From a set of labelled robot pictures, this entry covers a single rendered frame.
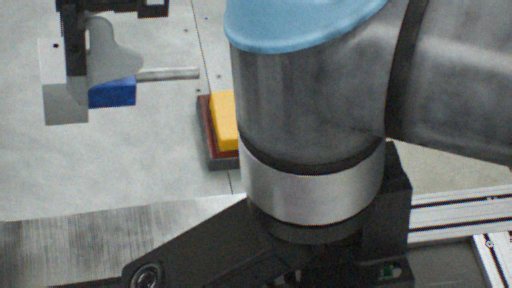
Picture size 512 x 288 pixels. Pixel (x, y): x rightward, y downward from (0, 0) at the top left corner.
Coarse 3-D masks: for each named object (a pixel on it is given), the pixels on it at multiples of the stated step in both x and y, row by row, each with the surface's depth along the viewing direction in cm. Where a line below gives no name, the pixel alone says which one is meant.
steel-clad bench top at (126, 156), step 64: (0, 0) 103; (192, 0) 106; (0, 64) 97; (192, 64) 100; (0, 128) 93; (64, 128) 94; (128, 128) 95; (192, 128) 95; (0, 192) 88; (64, 192) 89; (128, 192) 90; (192, 192) 91
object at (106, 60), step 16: (96, 16) 71; (96, 32) 72; (112, 32) 72; (64, 48) 72; (96, 48) 73; (112, 48) 73; (128, 48) 74; (96, 64) 74; (112, 64) 74; (128, 64) 74; (80, 80) 74; (96, 80) 75; (112, 80) 75; (80, 96) 76
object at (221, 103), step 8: (216, 96) 93; (224, 96) 94; (232, 96) 94; (216, 104) 93; (224, 104) 93; (232, 104) 93; (216, 112) 92; (224, 112) 92; (232, 112) 92; (216, 120) 92; (224, 120) 92; (232, 120) 92; (216, 128) 92; (224, 128) 91; (232, 128) 91; (216, 136) 92; (224, 136) 91; (232, 136) 91; (224, 144) 91; (232, 144) 91
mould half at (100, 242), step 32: (0, 224) 77; (32, 224) 77; (64, 224) 78; (96, 224) 78; (128, 224) 78; (160, 224) 78; (192, 224) 78; (0, 256) 75; (32, 256) 76; (64, 256) 76; (96, 256) 76; (128, 256) 76
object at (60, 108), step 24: (48, 48) 79; (48, 72) 77; (144, 72) 81; (168, 72) 81; (192, 72) 82; (48, 96) 78; (96, 96) 79; (120, 96) 80; (48, 120) 80; (72, 120) 81
